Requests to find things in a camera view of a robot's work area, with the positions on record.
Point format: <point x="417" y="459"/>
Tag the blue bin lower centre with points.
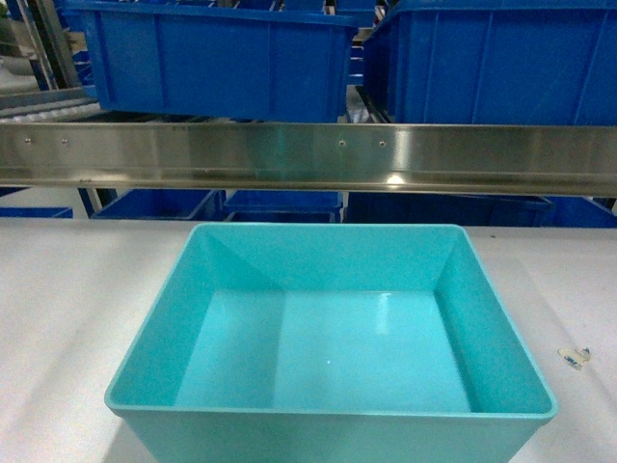
<point x="284" y="206"/>

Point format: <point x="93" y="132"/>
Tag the teal plastic bin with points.
<point x="330" y="343"/>

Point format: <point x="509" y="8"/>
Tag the blue bin lower left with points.
<point x="166" y="204"/>

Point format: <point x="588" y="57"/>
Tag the torn sticker scrap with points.
<point x="575" y="358"/>

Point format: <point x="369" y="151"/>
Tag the blue bin upper left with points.
<point x="195" y="60"/>

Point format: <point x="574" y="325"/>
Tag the blue bin upper right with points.
<point x="495" y="62"/>

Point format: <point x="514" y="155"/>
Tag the blue bin lower right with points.
<point x="461" y="210"/>

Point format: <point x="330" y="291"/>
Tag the stainless steel shelf rail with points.
<point x="489" y="159"/>

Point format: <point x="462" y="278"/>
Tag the blue bin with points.
<point x="195" y="60"/>
<point x="461" y="210"/>
<point x="495" y="62"/>
<point x="284" y="206"/>
<point x="166" y="204"/>

